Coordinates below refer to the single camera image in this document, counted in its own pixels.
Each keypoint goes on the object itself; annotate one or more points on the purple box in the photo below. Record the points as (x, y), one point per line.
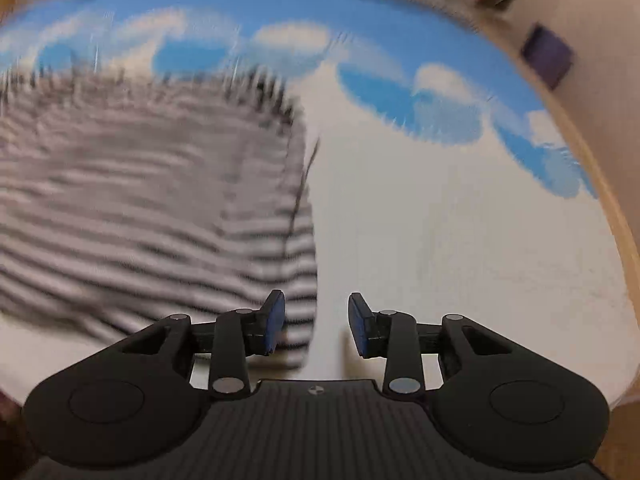
(547, 55)

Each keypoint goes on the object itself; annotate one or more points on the blue cloud-print blanket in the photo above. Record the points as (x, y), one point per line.
(425, 200)

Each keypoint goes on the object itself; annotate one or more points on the black and white striped shirt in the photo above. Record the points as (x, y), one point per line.
(140, 185)

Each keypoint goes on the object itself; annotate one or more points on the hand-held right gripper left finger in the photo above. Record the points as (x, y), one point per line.
(274, 322)

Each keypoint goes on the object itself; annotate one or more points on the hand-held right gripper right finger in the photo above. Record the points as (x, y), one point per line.
(359, 325)

